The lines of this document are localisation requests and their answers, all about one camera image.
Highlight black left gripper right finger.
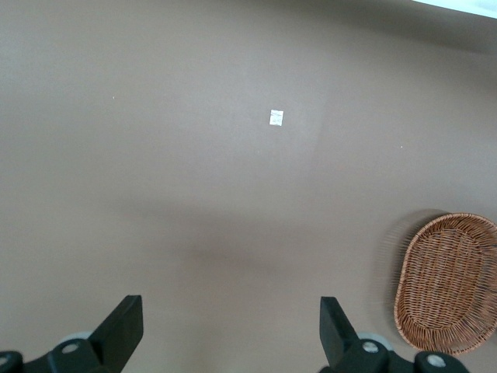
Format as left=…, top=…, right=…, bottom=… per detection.
left=318, top=296, right=473, bottom=373

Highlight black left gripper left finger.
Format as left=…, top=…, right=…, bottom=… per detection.
left=0, top=294, right=144, bottom=373

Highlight brown wicker oval basket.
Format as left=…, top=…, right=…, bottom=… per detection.
left=393, top=211, right=497, bottom=357

